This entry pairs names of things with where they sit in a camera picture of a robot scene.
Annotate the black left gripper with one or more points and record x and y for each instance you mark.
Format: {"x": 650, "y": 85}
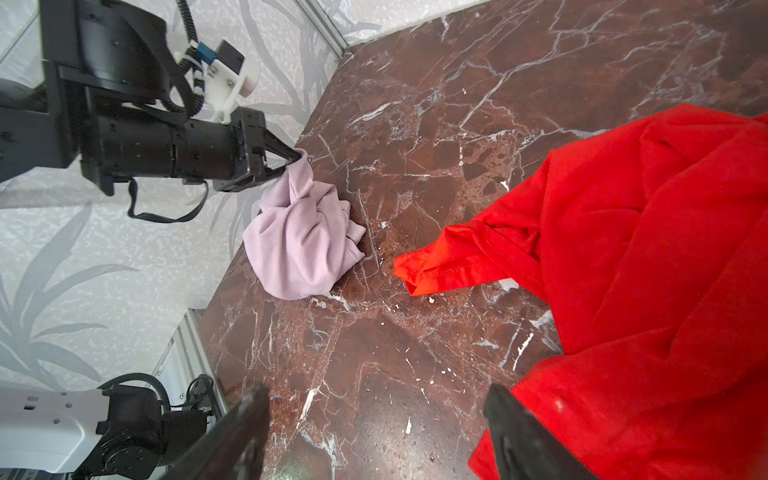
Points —
{"x": 251, "y": 140}

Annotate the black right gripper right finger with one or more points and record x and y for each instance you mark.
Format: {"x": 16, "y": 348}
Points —
{"x": 523, "y": 448}

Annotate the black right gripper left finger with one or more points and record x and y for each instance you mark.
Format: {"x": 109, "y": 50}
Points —
{"x": 235, "y": 447}

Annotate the light pink cloth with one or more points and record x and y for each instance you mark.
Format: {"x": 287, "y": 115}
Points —
{"x": 303, "y": 240}

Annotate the red cloth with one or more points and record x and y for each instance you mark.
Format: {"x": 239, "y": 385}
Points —
{"x": 649, "y": 244}

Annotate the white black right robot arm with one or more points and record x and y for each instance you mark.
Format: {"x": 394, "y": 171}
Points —
{"x": 128, "y": 428}

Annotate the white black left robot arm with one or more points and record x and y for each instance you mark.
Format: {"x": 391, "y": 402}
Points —
{"x": 115, "y": 98}

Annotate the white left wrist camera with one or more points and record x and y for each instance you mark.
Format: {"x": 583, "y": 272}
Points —
{"x": 219, "y": 77}

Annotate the aluminium frame post left corner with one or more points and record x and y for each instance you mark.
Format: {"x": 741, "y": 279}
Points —
{"x": 319, "y": 18}

